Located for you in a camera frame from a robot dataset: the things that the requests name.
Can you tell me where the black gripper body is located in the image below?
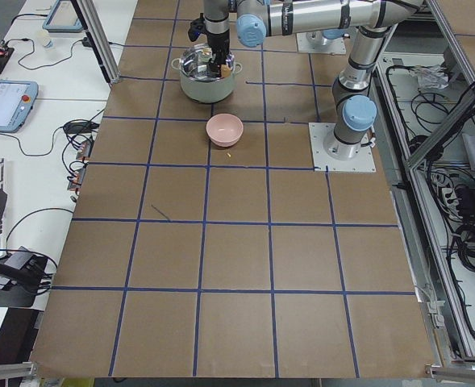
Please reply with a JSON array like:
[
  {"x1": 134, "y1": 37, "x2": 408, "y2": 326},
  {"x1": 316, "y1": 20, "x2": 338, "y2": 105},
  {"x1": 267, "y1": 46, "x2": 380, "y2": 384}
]
[{"x1": 206, "y1": 31, "x2": 229, "y2": 60}]

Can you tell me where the brown egg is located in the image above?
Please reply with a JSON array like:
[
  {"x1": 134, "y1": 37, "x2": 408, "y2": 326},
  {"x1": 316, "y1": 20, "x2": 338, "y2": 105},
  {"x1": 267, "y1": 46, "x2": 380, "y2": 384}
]
[{"x1": 221, "y1": 65, "x2": 231, "y2": 78}]

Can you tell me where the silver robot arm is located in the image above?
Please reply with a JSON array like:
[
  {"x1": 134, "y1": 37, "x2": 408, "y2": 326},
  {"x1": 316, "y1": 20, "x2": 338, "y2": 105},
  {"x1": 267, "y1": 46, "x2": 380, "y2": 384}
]
[
  {"x1": 235, "y1": 1, "x2": 389, "y2": 160},
  {"x1": 203, "y1": 0, "x2": 235, "y2": 65}
]

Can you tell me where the pale green electric pot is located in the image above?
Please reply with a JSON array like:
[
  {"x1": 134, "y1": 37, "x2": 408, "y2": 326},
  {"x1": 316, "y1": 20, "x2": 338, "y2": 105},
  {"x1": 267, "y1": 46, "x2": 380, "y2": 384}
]
[{"x1": 171, "y1": 44, "x2": 243, "y2": 103}]

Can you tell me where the pink bowl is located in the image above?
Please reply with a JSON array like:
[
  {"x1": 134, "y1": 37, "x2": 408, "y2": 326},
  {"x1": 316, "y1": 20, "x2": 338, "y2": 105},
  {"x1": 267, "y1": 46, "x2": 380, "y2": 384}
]
[{"x1": 206, "y1": 114, "x2": 244, "y2": 148}]

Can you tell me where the blue teach pendant far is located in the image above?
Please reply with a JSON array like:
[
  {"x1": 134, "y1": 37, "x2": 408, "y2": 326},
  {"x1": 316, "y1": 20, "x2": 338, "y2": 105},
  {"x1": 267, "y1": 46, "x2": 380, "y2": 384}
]
[{"x1": 43, "y1": 0, "x2": 83, "y2": 33}]

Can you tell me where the blue teach pendant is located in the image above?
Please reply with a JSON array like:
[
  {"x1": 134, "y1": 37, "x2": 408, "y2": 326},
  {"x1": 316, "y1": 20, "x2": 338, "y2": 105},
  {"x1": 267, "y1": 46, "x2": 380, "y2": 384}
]
[
  {"x1": 43, "y1": 0, "x2": 83, "y2": 33},
  {"x1": 0, "y1": 80, "x2": 39, "y2": 133}
]

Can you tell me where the black power adapter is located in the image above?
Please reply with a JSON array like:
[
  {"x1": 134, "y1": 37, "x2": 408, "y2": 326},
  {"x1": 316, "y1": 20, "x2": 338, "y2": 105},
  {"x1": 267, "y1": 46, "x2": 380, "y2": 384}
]
[{"x1": 63, "y1": 120, "x2": 99, "y2": 135}]

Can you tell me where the white paper cup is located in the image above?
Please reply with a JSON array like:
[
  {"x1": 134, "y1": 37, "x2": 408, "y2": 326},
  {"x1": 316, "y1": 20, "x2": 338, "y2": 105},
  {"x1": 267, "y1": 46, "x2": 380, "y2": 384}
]
[{"x1": 36, "y1": 29, "x2": 53, "y2": 50}]

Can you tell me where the blue teach pendant near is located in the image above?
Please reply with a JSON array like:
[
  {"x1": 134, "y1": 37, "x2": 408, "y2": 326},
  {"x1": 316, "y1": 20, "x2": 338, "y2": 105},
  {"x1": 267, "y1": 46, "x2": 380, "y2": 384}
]
[{"x1": 0, "y1": 80, "x2": 39, "y2": 133}]

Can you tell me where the aluminium frame post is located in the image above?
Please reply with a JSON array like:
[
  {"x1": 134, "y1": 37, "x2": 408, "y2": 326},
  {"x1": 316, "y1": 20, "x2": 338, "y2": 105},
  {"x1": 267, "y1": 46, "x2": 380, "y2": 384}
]
[{"x1": 71, "y1": 0, "x2": 120, "y2": 85}]

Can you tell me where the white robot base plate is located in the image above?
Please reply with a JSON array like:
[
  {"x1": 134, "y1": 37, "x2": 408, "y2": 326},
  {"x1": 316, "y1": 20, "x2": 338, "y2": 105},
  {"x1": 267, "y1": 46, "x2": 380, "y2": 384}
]
[{"x1": 309, "y1": 123, "x2": 377, "y2": 173}]

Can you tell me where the black cable bundle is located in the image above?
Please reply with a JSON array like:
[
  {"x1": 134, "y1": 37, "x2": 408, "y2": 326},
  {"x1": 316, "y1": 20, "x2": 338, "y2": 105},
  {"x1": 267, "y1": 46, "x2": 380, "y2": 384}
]
[{"x1": 442, "y1": 209, "x2": 475, "y2": 279}]

